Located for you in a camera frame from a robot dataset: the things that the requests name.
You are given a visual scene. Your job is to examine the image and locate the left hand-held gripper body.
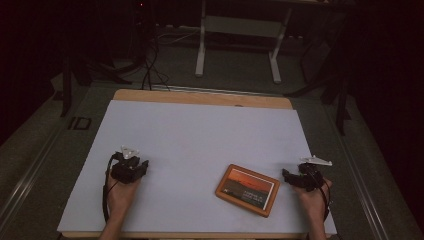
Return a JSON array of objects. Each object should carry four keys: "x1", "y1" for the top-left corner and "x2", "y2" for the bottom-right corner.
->
[{"x1": 109, "y1": 145, "x2": 143, "y2": 185}]

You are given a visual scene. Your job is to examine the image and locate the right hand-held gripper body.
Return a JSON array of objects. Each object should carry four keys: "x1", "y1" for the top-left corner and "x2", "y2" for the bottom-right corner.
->
[{"x1": 297, "y1": 154, "x2": 334, "y2": 193}]

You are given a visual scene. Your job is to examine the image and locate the wooden picture frame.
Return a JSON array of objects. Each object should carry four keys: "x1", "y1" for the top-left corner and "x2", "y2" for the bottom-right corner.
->
[{"x1": 214, "y1": 163, "x2": 281, "y2": 219}]

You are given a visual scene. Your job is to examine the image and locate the person's left hand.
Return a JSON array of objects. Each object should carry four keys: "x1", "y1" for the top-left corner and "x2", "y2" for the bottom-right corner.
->
[{"x1": 105, "y1": 168, "x2": 143, "y2": 218}]

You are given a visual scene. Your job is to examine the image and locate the person's right hand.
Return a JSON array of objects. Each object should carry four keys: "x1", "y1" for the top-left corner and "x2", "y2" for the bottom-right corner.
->
[{"x1": 292, "y1": 177, "x2": 334, "y2": 225}]

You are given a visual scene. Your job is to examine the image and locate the white table mat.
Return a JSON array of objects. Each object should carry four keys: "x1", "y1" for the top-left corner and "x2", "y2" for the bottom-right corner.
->
[{"x1": 56, "y1": 99, "x2": 338, "y2": 236}]

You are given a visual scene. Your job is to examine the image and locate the black stand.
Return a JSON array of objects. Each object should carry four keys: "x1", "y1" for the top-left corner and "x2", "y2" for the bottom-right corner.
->
[
  {"x1": 59, "y1": 49, "x2": 134, "y2": 118},
  {"x1": 283, "y1": 13, "x2": 354, "y2": 137}
]

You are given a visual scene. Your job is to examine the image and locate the metal floor strip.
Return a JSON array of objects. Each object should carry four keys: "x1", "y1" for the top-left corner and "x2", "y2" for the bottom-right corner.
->
[{"x1": 149, "y1": 84, "x2": 285, "y2": 98}]

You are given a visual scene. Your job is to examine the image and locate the white metal stand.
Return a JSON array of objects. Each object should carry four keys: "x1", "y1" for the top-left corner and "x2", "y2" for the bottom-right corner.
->
[{"x1": 194, "y1": 0, "x2": 293, "y2": 85}]

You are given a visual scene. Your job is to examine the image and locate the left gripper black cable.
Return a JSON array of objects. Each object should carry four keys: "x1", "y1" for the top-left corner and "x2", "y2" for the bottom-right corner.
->
[{"x1": 101, "y1": 152, "x2": 122, "y2": 224}]

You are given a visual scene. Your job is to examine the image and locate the metal floor rail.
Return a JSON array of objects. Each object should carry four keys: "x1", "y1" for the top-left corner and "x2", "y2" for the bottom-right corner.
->
[
  {"x1": 323, "y1": 103, "x2": 392, "y2": 240},
  {"x1": 0, "y1": 124, "x2": 65, "y2": 231}
]

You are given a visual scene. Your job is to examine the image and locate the black floor bracket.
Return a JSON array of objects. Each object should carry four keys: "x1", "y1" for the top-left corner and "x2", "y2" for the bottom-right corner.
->
[{"x1": 67, "y1": 116, "x2": 93, "y2": 131}]

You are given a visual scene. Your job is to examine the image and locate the black floor cables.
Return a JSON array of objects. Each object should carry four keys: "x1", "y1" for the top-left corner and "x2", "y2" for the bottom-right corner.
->
[{"x1": 141, "y1": 33, "x2": 172, "y2": 92}]

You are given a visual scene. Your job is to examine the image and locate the white floor cable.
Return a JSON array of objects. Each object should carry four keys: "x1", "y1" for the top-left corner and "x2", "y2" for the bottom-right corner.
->
[{"x1": 155, "y1": 28, "x2": 202, "y2": 46}]

